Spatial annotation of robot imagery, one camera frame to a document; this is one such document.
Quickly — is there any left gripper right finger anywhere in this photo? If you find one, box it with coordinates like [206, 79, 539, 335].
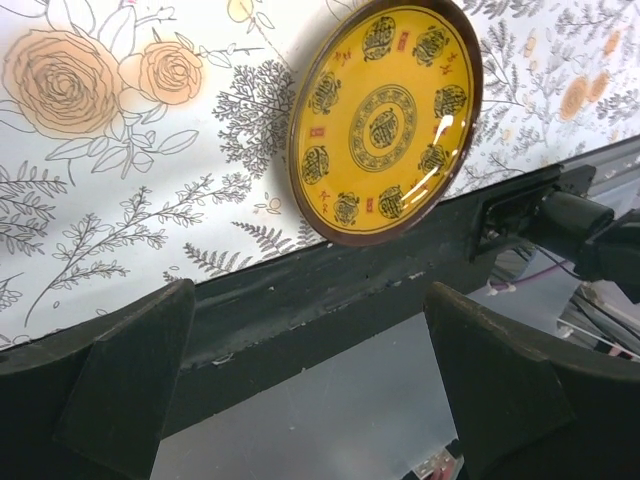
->
[424, 283, 639, 479]

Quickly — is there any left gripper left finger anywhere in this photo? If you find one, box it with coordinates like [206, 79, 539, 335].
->
[1, 280, 195, 479]

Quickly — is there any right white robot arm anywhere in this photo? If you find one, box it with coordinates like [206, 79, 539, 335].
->
[471, 189, 639, 304]

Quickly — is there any floral patterned table mat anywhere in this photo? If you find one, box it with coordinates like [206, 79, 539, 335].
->
[1, 1, 639, 348]

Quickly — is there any yellow brown patterned plate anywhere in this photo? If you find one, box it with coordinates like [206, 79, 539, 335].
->
[287, 1, 484, 246]

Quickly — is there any aluminium frame rail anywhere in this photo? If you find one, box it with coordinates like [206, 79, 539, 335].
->
[489, 144, 640, 361]

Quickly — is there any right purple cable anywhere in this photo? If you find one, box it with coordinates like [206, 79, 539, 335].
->
[487, 259, 571, 296]

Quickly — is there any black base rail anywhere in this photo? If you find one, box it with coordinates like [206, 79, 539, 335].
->
[164, 166, 595, 435]

